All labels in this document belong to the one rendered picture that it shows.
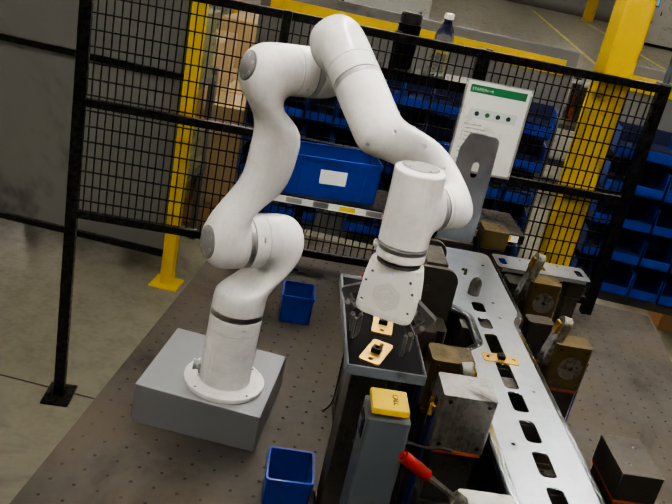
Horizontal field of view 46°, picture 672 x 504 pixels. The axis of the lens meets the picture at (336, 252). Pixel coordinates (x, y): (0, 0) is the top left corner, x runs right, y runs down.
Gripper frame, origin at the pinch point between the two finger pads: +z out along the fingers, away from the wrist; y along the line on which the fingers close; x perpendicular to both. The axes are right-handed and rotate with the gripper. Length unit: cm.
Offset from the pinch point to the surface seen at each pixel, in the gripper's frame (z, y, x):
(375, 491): 18.2, 8.8, -15.4
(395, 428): 5.7, 9.3, -15.2
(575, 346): 14, 33, 56
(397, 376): 2.9, 5.6, -4.7
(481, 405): 8.8, 19.4, 6.3
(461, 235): 17, -8, 114
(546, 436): 18.8, 32.1, 21.1
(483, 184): 0, -6, 115
